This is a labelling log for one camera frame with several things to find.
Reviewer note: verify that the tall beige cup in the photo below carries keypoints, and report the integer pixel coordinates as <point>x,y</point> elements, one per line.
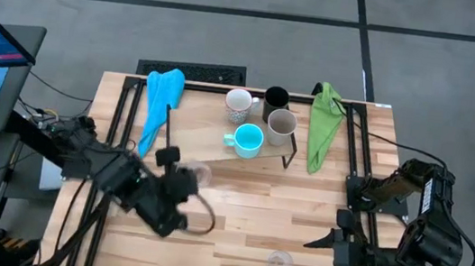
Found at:
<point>281,127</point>

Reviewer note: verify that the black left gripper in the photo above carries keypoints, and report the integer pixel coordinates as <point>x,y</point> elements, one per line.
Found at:
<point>176,187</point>

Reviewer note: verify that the teal mug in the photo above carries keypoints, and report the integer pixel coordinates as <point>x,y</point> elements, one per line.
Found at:
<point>248,140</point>

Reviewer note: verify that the green cloth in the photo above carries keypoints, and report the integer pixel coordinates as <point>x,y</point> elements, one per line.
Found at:
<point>322,125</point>

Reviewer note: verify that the white patterned mug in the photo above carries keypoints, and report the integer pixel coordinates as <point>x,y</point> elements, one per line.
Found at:
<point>237,103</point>

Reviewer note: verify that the yellow black striped foot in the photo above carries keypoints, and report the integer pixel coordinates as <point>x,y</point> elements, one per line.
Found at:
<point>14,243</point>

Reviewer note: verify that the black cup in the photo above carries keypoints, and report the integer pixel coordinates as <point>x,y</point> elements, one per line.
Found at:
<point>276,101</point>

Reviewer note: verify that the white box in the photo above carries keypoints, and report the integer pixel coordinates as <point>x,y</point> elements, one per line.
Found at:
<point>49,176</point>

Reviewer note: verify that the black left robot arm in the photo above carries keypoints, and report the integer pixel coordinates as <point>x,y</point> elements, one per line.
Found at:
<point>123,178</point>

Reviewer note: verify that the clear glass mug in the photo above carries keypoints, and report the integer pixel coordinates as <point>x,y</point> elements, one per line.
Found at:
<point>279,264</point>
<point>204,173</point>

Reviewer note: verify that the blue cloth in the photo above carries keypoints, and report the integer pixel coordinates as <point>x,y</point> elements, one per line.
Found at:
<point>163,92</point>

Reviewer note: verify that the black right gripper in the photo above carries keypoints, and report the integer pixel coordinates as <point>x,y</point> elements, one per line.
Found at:
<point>351,260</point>

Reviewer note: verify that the wooden shelf with black legs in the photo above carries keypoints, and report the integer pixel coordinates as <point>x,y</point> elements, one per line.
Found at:
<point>199,128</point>

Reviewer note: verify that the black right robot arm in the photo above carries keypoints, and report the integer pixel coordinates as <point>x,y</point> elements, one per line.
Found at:
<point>432,248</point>

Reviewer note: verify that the black metal table frame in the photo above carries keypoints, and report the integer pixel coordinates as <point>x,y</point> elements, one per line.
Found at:
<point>207,87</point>

